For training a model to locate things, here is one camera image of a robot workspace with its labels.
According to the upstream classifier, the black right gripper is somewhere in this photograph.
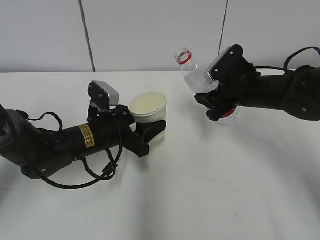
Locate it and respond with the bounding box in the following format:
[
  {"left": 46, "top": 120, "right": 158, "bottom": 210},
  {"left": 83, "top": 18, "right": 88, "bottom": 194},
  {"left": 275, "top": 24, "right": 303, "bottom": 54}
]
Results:
[{"left": 194, "top": 74, "right": 262, "bottom": 122}]

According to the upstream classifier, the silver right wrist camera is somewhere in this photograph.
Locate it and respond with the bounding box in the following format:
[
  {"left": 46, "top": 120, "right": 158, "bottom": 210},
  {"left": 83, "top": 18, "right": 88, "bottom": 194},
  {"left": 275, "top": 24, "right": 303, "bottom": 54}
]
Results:
[{"left": 204, "top": 44, "right": 244, "bottom": 83}]

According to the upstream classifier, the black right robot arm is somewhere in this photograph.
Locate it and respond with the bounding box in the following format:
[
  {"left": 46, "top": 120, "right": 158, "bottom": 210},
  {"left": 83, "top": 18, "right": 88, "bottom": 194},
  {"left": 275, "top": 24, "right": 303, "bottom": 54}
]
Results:
[{"left": 194, "top": 65, "right": 320, "bottom": 122}]

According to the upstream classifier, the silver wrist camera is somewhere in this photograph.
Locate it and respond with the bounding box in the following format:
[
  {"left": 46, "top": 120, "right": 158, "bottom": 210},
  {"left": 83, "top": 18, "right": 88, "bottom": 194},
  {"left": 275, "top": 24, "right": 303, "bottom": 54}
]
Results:
[
  {"left": 204, "top": 44, "right": 244, "bottom": 83},
  {"left": 87, "top": 80, "right": 120, "bottom": 113}
]

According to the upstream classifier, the Nongfu Spring water bottle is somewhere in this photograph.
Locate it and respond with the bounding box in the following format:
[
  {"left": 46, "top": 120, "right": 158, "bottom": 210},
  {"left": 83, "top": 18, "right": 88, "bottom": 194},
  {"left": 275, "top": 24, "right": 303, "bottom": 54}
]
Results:
[{"left": 174, "top": 47, "right": 240, "bottom": 125}]

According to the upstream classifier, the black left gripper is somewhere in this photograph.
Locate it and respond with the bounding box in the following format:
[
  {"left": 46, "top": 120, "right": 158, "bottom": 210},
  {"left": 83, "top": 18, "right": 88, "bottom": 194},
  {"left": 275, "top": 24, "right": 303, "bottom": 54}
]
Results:
[{"left": 87, "top": 105, "right": 167, "bottom": 158}]

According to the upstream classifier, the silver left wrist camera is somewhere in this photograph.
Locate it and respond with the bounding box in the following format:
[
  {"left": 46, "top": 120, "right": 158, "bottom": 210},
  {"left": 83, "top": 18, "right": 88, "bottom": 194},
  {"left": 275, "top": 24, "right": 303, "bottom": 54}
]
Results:
[{"left": 87, "top": 80, "right": 120, "bottom": 113}]

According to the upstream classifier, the white paper cup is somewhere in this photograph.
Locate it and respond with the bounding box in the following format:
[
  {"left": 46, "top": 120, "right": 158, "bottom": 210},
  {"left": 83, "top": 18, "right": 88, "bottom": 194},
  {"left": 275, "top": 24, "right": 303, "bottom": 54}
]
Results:
[{"left": 128, "top": 91, "right": 168, "bottom": 143}]

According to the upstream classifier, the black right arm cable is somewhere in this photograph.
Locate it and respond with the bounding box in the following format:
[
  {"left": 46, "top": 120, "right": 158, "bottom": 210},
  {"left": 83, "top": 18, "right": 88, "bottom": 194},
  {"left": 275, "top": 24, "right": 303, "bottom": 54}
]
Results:
[{"left": 253, "top": 46, "right": 320, "bottom": 73}]

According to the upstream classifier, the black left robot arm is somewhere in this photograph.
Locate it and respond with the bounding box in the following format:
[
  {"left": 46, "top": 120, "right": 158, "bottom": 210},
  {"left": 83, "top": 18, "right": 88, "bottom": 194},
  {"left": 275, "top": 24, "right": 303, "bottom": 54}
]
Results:
[{"left": 0, "top": 105, "right": 167, "bottom": 180}]

